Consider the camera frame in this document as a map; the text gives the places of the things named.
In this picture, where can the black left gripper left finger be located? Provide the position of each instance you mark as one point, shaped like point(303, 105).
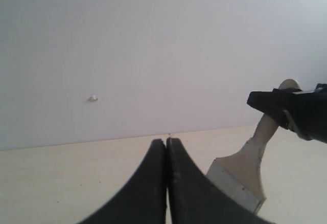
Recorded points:
point(143, 199)

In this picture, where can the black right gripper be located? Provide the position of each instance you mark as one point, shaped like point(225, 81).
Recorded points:
point(302, 112)

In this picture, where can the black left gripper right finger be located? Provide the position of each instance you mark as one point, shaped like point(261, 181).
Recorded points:
point(193, 198)

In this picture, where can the wide wooden paint brush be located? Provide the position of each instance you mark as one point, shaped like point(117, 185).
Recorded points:
point(239, 175)

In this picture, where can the white wall blob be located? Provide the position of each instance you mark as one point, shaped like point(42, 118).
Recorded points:
point(93, 98)

